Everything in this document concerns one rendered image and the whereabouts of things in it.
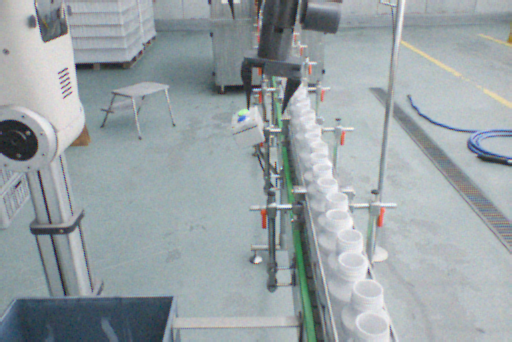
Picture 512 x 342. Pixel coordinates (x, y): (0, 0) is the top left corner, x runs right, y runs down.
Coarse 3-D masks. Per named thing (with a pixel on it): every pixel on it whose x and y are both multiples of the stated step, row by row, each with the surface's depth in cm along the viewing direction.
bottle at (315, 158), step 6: (312, 156) 95; (318, 156) 96; (324, 156) 95; (312, 162) 94; (318, 162) 93; (324, 162) 93; (312, 168) 94; (306, 174) 96; (306, 180) 95; (306, 186) 96; (306, 210) 98; (306, 216) 98; (306, 222) 99
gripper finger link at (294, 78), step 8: (272, 64) 78; (264, 72) 78; (272, 72) 78; (280, 72) 78; (288, 72) 78; (296, 72) 81; (288, 80) 82; (296, 80) 79; (288, 88) 80; (296, 88) 80; (288, 96) 81
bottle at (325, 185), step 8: (320, 184) 82; (328, 184) 85; (336, 184) 83; (320, 192) 83; (328, 192) 82; (312, 200) 85; (320, 200) 83; (312, 208) 84; (320, 208) 83; (312, 216) 85; (312, 240) 87; (312, 248) 87
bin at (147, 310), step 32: (0, 320) 83; (32, 320) 91; (64, 320) 91; (96, 320) 91; (128, 320) 91; (160, 320) 91; (192, 320) 85; (224, 320) 85; (256, 320) 85; (288, 320) 84
